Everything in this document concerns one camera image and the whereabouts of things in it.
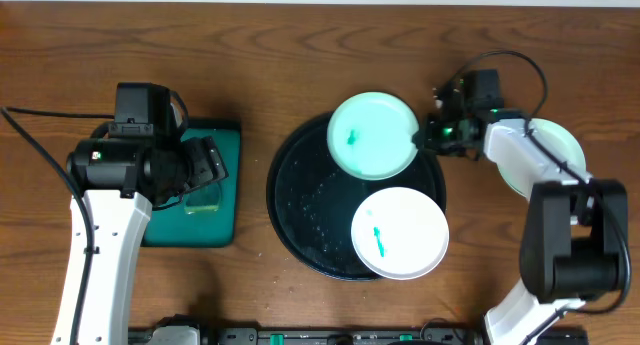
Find pale green plate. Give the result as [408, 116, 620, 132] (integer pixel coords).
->
[326, 92, 419, 181]

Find green yellow sponge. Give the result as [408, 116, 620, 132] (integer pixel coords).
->
[184, 183, 222, 214]

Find white plate with green stain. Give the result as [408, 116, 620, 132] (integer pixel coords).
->
[351, 187, 449, 280]

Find round black tray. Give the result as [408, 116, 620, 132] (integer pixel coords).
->
[266, 113, 447, 281]

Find mint plate with green smear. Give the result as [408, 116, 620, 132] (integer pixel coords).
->
[484, 118, 591, 200]

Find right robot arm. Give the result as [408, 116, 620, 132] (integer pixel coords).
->
[412, 110, 632, 344]

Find black tray with green water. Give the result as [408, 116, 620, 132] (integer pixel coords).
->
[142, 118, 241, 248]

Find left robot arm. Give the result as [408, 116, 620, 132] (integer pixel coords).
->
[51, 129, 241, 344]

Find black rail at table edge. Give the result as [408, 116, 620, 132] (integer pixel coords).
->
[127, 314, 589, 345]

